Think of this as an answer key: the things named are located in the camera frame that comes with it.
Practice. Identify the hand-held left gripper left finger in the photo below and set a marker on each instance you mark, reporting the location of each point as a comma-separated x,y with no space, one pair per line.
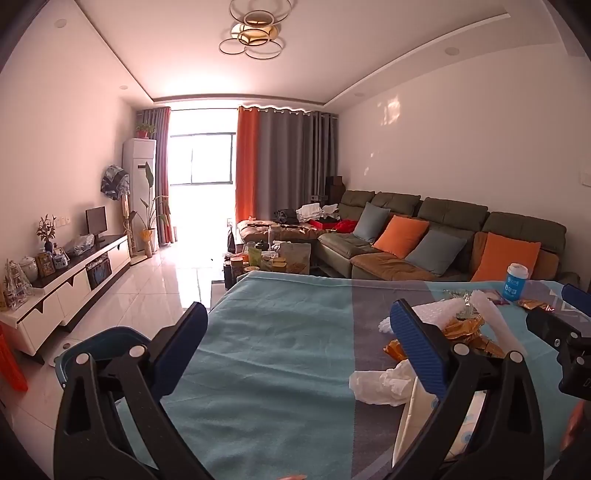
184,332

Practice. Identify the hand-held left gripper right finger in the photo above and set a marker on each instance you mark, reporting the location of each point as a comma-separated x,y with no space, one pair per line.
415,337

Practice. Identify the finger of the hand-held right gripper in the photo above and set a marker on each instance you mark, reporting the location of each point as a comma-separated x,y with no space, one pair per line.
577,300
549,325

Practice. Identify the white paper cup blue dots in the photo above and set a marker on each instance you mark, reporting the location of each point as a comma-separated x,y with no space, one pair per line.
415,415

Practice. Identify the blue trash bin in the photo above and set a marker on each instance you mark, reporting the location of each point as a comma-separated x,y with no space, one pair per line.
106,339

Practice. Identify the person's right hand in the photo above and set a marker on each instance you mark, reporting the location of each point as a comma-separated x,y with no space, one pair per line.
579,427

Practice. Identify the small gold foil wrapper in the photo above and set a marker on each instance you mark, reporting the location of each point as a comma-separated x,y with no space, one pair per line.
395,348

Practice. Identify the brown gold snack wrapper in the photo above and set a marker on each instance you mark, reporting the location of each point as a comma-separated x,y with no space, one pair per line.
535,305

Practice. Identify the white foam net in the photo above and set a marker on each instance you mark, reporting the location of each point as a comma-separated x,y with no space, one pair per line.
434,311

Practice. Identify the blue cup with white lid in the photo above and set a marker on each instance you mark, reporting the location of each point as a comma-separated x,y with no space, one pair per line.
516,286

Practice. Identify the red snack packet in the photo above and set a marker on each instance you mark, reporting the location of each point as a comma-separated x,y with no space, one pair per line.
495,297

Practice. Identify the white crumpled tissue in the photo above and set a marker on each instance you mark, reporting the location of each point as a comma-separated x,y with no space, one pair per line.
374,385

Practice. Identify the brown seat cover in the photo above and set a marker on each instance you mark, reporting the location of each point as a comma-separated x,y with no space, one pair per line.
383,265

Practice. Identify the orange pillow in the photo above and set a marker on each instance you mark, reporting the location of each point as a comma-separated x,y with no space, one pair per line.
503,256
399,235

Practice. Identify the large grey blue pillow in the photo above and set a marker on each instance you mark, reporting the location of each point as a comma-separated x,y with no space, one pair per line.
436,251

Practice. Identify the yellow floor vase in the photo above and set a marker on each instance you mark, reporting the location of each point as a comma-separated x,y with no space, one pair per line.
147,240

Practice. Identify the cluttered coffee table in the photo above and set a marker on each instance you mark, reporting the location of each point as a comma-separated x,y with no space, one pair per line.
258,263

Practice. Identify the tall leafy plant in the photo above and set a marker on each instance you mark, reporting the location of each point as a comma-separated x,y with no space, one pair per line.
148,214

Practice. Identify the white tv cabinet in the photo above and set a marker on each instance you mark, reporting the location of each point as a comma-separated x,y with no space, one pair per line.
69,288

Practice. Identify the small grey blue pillow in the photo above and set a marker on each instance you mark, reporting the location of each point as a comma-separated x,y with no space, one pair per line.
371,221

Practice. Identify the green sectional sofa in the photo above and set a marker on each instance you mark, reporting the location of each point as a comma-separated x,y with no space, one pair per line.
443,210

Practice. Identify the red clothes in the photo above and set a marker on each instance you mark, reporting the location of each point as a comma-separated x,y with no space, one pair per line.
341,226

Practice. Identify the brown paper bag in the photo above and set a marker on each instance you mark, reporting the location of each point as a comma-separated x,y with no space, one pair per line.
295,258

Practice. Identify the clear plastic bag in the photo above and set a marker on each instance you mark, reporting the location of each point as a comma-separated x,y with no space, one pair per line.
81,243

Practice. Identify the black monitor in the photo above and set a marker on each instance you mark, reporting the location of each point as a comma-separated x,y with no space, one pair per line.
96,220

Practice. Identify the blue white porcelain teapot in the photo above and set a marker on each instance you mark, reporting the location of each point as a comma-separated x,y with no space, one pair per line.
61,261

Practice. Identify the black clothes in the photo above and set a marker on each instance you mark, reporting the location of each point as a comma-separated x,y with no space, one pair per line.
286,216

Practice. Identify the framed picture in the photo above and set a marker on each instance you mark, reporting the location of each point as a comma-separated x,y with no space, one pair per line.
45,264

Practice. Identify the white clothes pile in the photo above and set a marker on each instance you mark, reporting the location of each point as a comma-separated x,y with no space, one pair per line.
314,211

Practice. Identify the white standing air conditioner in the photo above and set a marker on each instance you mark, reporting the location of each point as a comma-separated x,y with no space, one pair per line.
138,175

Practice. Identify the standing fan with patterned cover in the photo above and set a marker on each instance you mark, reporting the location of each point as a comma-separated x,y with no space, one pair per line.
114,182

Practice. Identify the white ceramic jar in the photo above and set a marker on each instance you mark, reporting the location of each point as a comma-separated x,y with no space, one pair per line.
28,268

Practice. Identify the brown boxes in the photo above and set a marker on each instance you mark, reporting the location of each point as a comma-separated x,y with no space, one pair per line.
334,187

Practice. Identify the bonsai in blue vase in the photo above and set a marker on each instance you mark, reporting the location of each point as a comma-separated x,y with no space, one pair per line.
46,230

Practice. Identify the glass ship model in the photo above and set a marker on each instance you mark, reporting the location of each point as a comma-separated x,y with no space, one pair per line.
17,284

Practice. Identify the window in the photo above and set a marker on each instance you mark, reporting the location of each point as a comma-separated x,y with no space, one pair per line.
207,159

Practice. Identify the small green potted plant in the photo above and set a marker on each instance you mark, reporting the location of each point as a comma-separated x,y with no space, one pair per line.
145,129

